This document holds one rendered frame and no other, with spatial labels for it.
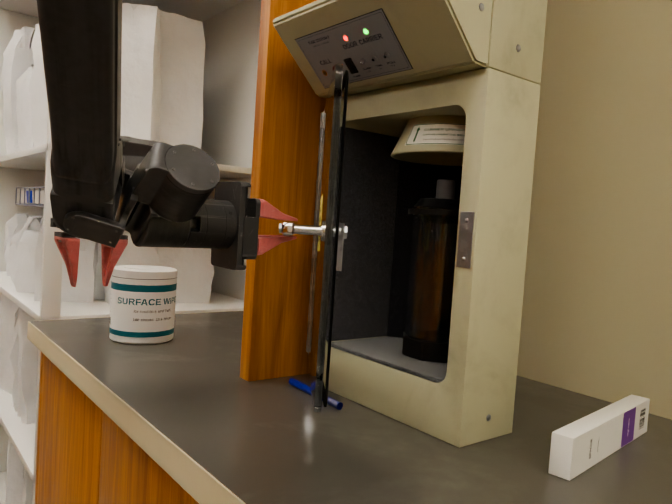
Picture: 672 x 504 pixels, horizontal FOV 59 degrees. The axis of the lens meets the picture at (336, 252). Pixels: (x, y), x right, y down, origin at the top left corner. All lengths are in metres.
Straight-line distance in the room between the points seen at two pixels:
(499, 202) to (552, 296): 0.45
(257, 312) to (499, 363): 0.40
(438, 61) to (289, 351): 0.54
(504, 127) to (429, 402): 0.37
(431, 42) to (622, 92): 0.48
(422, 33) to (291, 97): 0.32
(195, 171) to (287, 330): 0.48
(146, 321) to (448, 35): 0.81
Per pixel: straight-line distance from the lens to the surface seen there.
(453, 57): 0.76
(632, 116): 1.15
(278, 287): 1.00
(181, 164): 0.60
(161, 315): 1.25
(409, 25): 0.77
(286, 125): 1.00
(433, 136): 0.84
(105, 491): 1.12
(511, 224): 0.80
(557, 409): 1.02
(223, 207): 0.68
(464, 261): 0.75
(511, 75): 0.80
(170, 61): 2.04
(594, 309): 1.15
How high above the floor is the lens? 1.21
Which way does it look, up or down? 3 degrees down
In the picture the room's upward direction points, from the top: 4 degrees clockwise
